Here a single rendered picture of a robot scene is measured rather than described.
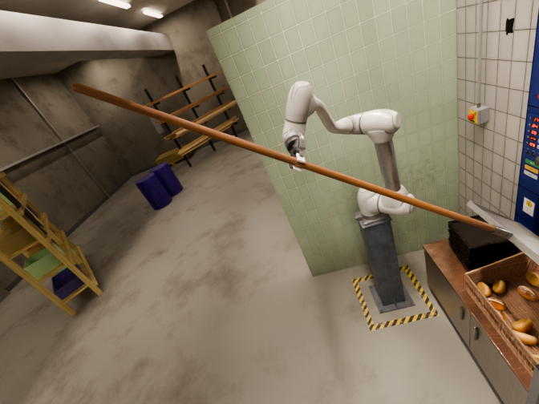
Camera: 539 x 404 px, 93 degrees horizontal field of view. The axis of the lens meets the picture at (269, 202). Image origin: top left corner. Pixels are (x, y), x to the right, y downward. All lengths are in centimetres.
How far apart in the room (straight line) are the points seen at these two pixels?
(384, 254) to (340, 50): 158
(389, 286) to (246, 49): 226
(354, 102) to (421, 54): 53
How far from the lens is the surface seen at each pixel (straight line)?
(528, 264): 227
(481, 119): 229
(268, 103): 217
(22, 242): 529
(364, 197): 197
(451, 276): 229
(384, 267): 242
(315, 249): 290
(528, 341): 202
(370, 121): 161
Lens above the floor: 234
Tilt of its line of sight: 29 degrees down
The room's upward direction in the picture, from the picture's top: 25 degrees counter-clockwise
